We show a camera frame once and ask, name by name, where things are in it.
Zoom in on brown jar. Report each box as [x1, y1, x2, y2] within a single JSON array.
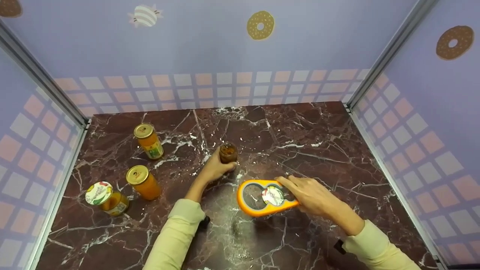
[[219, 142, 239, 164]]

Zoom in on person's left forearm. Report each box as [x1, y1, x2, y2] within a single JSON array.
[[142, 178, 210, 270]]

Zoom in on orange jar opener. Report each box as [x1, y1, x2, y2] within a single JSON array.
[[236, 179, 300, 218]]

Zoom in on person's left hand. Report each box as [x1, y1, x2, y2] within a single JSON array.
[[198, 147, 238, 185]]

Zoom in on person's right hand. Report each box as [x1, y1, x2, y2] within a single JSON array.
[[275, 175, 340, 220]]

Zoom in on gold lid orange jar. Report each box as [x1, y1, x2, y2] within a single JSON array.
[[126, 165, 162, 201], [133, 123, 165, 160]]

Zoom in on person's right forearm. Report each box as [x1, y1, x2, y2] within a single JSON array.
[[325, 204, 422, 270]]

